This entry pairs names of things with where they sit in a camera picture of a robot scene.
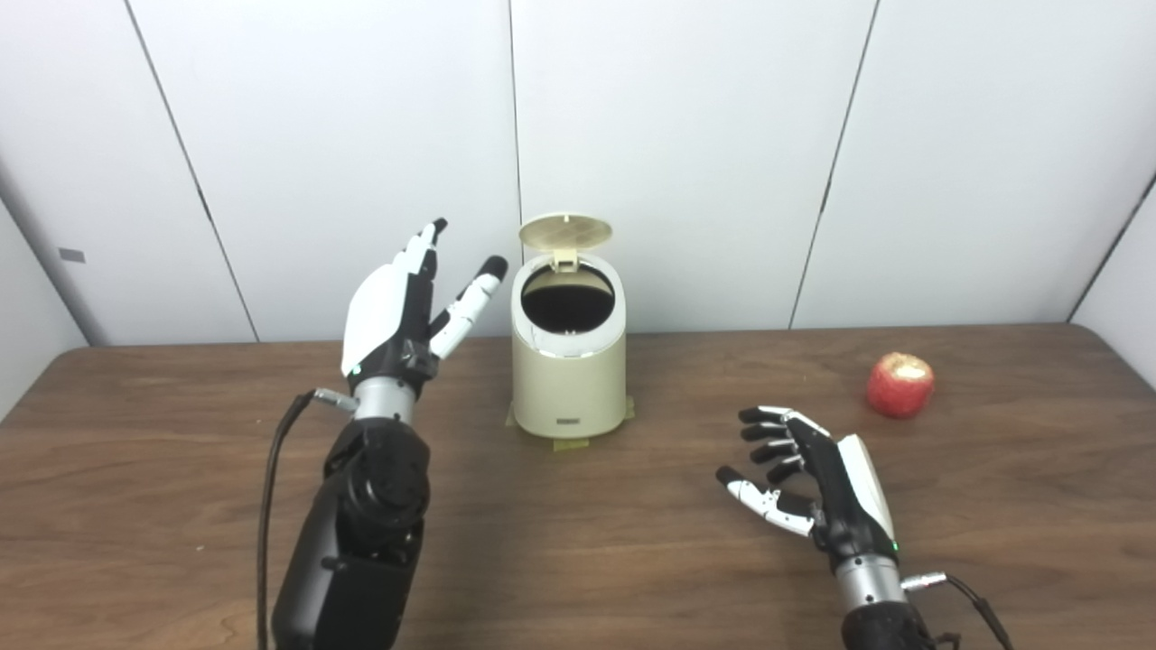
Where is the cream round bin lid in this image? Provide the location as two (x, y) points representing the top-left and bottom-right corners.
(518, 213), (613, 274)

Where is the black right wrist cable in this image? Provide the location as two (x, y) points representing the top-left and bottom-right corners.
(901, 571), (1014, 650)

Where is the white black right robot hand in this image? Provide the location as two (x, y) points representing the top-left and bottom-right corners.
(716, 405), (901, 567)

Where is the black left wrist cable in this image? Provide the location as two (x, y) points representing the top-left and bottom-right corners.
(256, 388), (359, 650)

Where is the red apple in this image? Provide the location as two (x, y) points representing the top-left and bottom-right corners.
(866, 352), (936, 419)

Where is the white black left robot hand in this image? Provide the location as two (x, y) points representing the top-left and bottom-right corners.
(340, 218), (509, 395)

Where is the cream-colored cylindrical bin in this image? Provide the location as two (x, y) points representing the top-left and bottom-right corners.
(510, 253), (628, 441)

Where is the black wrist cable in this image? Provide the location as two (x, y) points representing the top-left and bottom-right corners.
(901, 571), (1014, 650)
(256, 388), (359, 650)

